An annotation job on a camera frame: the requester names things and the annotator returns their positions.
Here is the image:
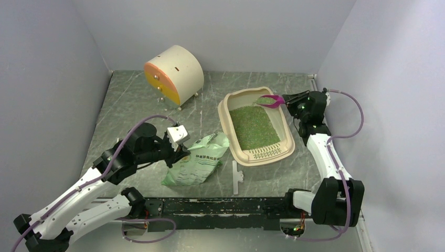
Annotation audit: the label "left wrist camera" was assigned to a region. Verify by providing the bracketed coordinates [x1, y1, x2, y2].
[167, 125, 190, 148]

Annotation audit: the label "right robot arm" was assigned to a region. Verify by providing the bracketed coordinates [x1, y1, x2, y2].
[282, 89, 365, 227]

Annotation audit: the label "beige litter box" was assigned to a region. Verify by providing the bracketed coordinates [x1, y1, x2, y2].
[218, 87, 295, 166]

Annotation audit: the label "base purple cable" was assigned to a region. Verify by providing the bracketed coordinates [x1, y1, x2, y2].
[121, 217, 177, 244]

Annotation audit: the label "round beige drawer cabinet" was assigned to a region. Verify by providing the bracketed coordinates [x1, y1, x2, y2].
[143, 45, 204, 111]

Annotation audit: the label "green litter pellets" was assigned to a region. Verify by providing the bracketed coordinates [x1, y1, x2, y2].
[229, 106, 280, 151]

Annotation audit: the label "magenta litter scoop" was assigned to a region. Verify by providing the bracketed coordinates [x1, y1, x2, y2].
[254, 95, 285, 109]

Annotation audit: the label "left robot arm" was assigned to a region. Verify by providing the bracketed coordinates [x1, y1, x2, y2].
[14, 122, 189, 251]

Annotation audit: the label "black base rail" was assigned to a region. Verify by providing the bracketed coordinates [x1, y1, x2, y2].
[127, 196, 309, 232]

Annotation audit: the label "green cat litter bag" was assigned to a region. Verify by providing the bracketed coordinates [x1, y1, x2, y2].
[161, 132, 229, 186]

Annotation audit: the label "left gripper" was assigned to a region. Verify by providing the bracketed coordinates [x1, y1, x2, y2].
[136, 135, 191, 167]

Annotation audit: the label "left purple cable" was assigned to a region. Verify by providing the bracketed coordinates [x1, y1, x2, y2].
[10, 115, 179, 252]

